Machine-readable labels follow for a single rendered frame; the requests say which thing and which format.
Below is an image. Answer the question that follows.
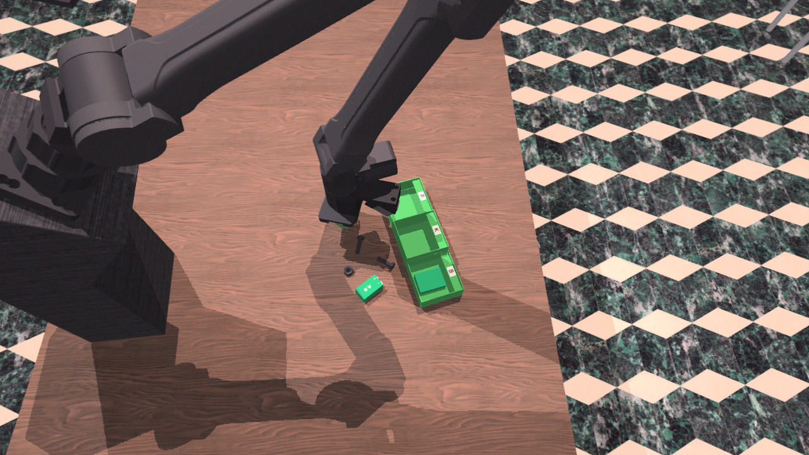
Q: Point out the green 9v battery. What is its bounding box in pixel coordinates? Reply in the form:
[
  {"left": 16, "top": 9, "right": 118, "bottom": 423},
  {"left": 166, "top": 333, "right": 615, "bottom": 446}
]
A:
[{"left": 355, "top": 275, "right": 384, "bottom": 302}]

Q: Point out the green three-compartment tray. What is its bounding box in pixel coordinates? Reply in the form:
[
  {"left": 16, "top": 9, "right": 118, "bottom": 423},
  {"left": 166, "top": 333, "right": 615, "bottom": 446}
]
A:
[{"left": 388, "top": 177, "right": 464, "bottom": 308}]

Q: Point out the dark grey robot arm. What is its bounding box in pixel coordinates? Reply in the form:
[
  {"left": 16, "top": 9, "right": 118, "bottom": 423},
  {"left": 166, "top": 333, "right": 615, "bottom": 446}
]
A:
[{"left": 0, "top": 0, "right": 514, "bottom": 222}]

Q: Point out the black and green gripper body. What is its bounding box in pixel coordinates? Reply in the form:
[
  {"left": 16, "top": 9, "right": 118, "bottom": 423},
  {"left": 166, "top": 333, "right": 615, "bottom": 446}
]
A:
[{"left": 319, "top": 184, "right": 363, "bottom": 228}]

